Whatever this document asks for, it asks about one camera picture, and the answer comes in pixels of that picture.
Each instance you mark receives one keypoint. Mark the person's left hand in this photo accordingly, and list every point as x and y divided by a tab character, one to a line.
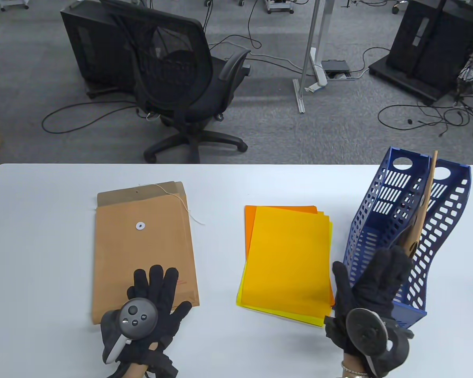
161	287

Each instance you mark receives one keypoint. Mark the person's right hand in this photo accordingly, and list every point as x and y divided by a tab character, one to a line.
378	283

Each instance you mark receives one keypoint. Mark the brown paper document pouch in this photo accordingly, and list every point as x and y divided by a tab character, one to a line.
182	191
421	220
142	252

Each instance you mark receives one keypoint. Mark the pale yellow cardstock sheet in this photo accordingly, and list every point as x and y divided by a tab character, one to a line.
242	297

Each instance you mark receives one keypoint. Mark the orange cardstock sheet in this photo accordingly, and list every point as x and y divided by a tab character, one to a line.
249	228

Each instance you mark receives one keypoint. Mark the person's left forearm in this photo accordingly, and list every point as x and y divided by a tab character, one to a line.
136	372

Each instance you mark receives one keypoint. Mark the person's right forearm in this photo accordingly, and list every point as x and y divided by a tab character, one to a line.
351	357

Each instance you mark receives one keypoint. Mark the grey white tracking controller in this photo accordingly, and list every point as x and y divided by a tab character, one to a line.
368	334
138	317

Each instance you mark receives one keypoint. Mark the blue plastic file holder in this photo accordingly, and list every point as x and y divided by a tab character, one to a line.
410	313

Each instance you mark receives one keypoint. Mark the black mesh office chair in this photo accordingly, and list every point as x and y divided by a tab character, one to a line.
205	98

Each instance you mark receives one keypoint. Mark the black wheeled platform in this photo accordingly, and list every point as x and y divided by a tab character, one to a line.
402	80

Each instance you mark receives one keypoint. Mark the white power strip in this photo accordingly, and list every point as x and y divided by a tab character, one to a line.
321	76

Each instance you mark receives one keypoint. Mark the flat black floor box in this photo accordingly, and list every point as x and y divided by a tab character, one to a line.
336	65

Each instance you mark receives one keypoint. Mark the tall black equipment cabinet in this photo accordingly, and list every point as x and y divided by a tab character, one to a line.
429	43

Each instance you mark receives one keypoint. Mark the black computer cabinet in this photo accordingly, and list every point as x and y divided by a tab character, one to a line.
82	47

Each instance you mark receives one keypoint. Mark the metal desk leg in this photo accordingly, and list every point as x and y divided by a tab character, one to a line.
314	35

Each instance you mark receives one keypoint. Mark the white wheeled stand base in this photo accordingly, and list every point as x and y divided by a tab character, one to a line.
280	8

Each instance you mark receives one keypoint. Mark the white cart base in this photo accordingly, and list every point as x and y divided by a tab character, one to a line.
13	4

